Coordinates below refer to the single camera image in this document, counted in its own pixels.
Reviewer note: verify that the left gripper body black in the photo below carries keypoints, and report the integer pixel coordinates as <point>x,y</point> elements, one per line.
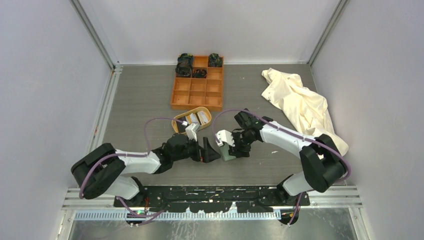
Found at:
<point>191,150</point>

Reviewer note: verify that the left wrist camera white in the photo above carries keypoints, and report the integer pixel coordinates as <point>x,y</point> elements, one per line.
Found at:
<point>191,130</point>

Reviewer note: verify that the cream cloth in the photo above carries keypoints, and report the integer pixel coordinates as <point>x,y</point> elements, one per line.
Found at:
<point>306,110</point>

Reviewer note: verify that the slotted cable duct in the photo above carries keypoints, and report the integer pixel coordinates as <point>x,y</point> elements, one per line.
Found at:
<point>124,215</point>

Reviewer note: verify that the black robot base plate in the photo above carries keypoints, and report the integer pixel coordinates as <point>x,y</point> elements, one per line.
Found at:
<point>215,199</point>

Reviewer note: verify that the small dark rolled belt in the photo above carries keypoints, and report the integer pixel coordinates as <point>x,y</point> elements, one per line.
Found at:
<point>215,60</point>

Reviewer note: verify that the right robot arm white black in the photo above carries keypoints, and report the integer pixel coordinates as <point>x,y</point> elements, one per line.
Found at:
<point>320,159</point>

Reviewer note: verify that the stack of cards in tray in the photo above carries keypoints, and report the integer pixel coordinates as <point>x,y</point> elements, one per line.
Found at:
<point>200,117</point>

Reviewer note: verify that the tan oval card tray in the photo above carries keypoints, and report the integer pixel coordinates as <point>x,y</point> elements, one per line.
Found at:
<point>177,126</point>

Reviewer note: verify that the orange compartment organizer tray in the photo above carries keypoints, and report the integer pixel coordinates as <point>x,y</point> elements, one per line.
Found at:
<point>205,87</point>

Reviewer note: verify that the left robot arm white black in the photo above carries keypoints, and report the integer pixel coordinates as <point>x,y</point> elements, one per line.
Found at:
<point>105,170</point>

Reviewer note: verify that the large dark rolled belt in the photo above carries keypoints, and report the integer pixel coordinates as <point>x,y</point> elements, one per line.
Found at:
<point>184,65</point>

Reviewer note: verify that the green card holder wallet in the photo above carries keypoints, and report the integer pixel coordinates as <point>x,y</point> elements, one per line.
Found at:
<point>225,150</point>

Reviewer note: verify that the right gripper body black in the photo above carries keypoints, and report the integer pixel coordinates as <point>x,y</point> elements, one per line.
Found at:
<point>242,142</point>

